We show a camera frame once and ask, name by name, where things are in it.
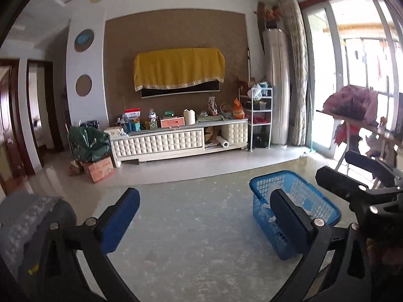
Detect blue plastic laundry basket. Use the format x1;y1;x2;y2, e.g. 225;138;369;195
249;170;341;260

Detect white foam wrap sheet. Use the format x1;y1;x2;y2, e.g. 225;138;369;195
286;193;326;219

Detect clothes drying rack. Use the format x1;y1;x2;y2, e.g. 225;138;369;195
321;85;402;186

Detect orange cardboard box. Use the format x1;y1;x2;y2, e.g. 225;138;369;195
81;156;115;183

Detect green plastic bag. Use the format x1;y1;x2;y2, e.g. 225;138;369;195
69;126;111;163

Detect white tufted tv cabinet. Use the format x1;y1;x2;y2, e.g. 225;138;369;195
111;119;249;168

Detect white metal shelf rack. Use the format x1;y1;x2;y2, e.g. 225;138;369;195
238;81;273;152

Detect orange snack bag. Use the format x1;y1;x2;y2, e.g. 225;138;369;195
232;98;245;119

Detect white paper towel roll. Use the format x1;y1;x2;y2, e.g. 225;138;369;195
216;136;229;148

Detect pink drawer box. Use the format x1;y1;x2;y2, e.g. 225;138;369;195
160;117;185;128

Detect white standing air conditioner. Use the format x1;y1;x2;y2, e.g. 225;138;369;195
263;29;290;146

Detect white plastic jug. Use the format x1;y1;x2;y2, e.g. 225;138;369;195
183;109;196;126

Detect beige curtain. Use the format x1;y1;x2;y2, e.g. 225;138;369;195
279;0;308;146

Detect yellow tv cover cloth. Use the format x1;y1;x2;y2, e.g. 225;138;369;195
133;48;225;91

